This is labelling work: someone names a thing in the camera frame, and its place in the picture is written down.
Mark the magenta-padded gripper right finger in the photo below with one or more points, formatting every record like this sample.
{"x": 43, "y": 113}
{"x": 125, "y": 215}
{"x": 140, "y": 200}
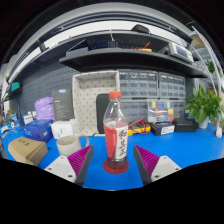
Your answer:
{"x": 164, "y": 166}

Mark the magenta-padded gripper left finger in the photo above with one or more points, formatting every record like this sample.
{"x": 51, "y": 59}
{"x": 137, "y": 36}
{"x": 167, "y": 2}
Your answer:
{"x": 60, "y": 166}

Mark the clear red-capped drink bottle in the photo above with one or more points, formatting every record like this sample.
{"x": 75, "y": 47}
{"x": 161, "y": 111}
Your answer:
{"x": 115, "y": 133}

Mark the cream and grey ceramic mug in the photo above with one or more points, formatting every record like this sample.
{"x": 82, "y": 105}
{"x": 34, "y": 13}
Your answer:
{"x": 68, "y": 146}

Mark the brown cardboard box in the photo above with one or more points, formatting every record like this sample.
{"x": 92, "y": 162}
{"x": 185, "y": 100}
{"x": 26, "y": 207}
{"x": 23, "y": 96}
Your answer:
{"x": 26, "y": 150}

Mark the black box with white label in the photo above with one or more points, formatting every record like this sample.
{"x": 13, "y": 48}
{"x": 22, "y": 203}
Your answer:
{"x": 162, "y": 128}

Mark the white carton box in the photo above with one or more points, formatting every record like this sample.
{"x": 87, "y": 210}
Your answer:
{"x": 63, "y": 129}

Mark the blue carton box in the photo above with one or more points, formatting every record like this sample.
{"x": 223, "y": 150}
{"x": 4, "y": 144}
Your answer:
{"x": 37, "y": 130}

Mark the yellow multimeter with red leads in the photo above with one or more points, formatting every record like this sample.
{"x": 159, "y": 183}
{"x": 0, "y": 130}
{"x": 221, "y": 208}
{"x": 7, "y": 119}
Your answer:
{"x": 140, "y": 128}

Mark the flat black box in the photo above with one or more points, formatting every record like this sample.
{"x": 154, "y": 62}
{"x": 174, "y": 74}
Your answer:
{"x": 185, "y": 125}

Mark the flat round red coaster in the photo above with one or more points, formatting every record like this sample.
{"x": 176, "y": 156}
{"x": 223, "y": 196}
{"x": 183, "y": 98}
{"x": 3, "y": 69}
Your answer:
{"x": 115, "y": 171}

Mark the clear box of coloured parts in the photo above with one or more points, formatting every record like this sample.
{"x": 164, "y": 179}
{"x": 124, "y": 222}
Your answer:
{"x": 160, "y": 111}

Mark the purple plastic bag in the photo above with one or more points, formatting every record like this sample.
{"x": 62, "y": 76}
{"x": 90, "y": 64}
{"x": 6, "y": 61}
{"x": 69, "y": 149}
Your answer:
{"x": 45, "y": 108}

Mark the grey large-drawer parts cabinet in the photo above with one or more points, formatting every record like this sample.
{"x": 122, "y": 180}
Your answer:
{"x": 136, "y": 110}

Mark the black rounded speaker case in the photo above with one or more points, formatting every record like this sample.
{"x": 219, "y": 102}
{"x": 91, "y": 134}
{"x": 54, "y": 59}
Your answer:
{"x": 101, "y": 113}

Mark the beige perforated storage bin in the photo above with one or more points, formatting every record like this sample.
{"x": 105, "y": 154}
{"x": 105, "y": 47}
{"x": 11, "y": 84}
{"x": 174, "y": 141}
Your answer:
{"x": 85, "y": 100}

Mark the green potted plant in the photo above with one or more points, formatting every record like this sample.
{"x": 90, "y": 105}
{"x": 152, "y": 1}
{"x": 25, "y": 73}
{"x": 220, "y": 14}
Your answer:
{"x": 203, "y": 105}

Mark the grey small-drawer parts cabinet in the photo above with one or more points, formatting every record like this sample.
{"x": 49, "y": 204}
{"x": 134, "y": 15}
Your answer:
{"x": 171, "y": 86}
{"x": 138, "y": 84}

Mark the black wall shelf unit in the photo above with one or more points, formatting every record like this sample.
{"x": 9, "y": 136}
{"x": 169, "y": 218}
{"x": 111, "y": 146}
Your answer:
{"x": 126, "y": 60}

